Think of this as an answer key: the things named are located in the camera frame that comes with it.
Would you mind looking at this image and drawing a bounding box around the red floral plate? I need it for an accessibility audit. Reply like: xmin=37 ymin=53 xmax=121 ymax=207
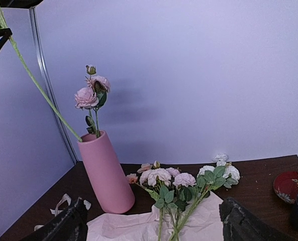
xmin=273 ymin=171 xmax=298 ymax=204

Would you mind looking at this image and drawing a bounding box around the orange flower stem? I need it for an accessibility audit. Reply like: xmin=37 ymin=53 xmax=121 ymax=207
xmin=0 ymin=4 xmax=82 ymax=142

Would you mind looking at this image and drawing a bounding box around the pink tapered vase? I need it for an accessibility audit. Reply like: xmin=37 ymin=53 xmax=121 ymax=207
xmin=78 ymin=131 xmax=135 ymax=214

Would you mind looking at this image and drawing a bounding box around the left aluminium corner post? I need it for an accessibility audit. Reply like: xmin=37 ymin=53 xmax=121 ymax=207
xmin=29 ymin=7 xmax=78 ymax=165

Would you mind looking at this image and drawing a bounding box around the pink peony flower stem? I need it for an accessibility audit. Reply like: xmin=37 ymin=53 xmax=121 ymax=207
xmin=74 ymin=65 xmax=111 ymax=138

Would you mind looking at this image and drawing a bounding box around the artificial flower bouquet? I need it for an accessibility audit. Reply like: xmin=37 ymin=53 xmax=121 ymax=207
xmin=126 ymin=154 xmax=241 ymax=240

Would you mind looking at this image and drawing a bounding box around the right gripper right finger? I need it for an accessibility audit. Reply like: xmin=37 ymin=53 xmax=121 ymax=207
xmin=219 ymin=197 xmax=292 ymax=241

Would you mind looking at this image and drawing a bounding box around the pink wrapping paper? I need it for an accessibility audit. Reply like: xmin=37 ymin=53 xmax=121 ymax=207
xmin=85 ymin=191 xmax=226 ymax=241

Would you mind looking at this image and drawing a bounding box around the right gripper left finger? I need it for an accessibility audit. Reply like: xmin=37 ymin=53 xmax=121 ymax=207
xmin=21 ymin=198 xmax=88 ymax=241

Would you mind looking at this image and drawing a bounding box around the cream ribbon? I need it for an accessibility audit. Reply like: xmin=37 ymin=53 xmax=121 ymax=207
xmin=34 ymin=193 xmax=92 ymax=231

